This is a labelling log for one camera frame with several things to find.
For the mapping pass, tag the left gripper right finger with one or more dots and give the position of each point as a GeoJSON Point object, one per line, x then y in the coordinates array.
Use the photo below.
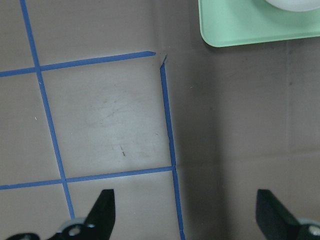
{"type": "Point", "coordinates": [276, 222]}

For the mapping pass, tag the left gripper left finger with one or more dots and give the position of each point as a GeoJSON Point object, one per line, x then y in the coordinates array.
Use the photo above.
{"type": "Point", "coordinates": [98, 224]}

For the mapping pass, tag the white round plate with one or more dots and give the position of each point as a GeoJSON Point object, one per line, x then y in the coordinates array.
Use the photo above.
{"type": "Point", "coordinates": [295, 5]}

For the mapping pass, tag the light green tray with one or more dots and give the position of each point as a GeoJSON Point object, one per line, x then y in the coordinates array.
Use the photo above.
{"type": "Point", "coordinates": [225, 23]}

